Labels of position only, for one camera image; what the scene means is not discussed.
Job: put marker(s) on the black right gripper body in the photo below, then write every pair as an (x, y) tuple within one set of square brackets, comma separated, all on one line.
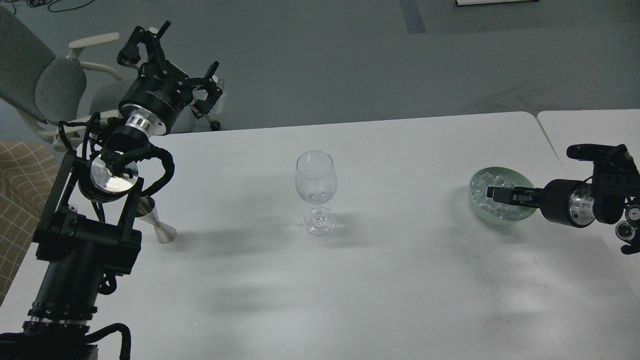
[(567, 202)]

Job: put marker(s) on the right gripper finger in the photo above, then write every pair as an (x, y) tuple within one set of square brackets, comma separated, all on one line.
[(527, 197)]

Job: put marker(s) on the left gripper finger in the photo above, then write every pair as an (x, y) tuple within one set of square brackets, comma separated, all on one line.
[(129, 55), (206, 90)]

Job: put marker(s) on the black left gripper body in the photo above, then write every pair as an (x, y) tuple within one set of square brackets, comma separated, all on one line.
[(154, 101)]

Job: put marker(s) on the clear ice cubes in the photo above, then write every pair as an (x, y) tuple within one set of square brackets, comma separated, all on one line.
[(492, 200)]

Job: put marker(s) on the steel double jigger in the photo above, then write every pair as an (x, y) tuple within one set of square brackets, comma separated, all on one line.
[(157, 225)]

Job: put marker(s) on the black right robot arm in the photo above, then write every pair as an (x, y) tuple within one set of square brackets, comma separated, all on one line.
[(609, 196)]

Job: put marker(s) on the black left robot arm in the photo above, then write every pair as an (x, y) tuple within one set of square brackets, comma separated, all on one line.
[(107, 180)]

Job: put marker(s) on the clear wine glass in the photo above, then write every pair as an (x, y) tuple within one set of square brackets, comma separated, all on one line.
[(316, 182)]

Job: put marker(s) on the green bowl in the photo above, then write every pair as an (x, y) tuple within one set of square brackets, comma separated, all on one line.
[(500, 210)]

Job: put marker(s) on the beige checkered cushion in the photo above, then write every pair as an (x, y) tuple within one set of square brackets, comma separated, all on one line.
[(27, 173)]

